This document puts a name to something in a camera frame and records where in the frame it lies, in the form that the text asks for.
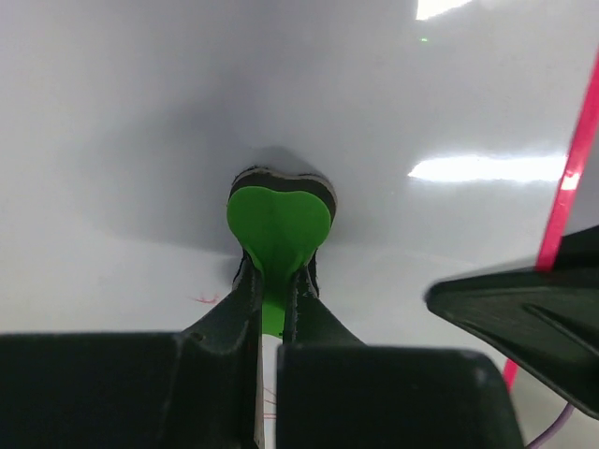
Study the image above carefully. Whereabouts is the red-framed whiteboard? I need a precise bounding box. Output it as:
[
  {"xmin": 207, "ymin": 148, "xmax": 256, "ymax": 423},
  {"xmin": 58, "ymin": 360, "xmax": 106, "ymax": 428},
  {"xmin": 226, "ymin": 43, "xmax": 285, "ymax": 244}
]
[{"xmin": 1, "ymin": 1, "xmax": 598, "ymax": 448}]

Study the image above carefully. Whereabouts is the green whiteboard eraser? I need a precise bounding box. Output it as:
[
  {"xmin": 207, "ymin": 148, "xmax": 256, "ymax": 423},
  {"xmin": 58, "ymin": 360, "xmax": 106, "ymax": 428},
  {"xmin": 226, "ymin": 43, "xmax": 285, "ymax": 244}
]
[{"xmin": 226, "ymin": 167, "xmax": 337, "ymax": 338}]

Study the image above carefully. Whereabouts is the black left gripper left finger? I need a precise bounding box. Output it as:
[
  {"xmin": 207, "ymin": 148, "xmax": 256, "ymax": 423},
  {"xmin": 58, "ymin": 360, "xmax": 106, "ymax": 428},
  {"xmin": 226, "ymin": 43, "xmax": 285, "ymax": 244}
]
[{"xmin": 1, "ymin": 262, "xmax": 262, "ymax": 448}]

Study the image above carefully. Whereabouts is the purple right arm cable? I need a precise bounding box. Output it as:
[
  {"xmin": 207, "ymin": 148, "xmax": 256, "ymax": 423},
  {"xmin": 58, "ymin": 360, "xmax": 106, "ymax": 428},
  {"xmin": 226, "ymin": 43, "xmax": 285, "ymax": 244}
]
[{"xmin": 523, "ymin": 401, "xmax": 577, "ymax": 449}]

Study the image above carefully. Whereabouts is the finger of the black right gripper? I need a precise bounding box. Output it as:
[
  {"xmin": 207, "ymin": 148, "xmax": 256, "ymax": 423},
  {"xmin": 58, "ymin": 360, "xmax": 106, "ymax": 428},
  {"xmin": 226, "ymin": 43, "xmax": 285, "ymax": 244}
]
[{"xmin": 426, "ymin": 227, "xmax": 599, "ymax": 418}]

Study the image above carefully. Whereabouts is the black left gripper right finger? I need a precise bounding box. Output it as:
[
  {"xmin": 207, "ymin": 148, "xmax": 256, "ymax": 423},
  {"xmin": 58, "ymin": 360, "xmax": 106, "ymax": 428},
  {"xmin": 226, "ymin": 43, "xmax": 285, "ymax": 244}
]
[{"xmin": 275, "ymin": 268, "xmax": 523, "ymax": 448}]

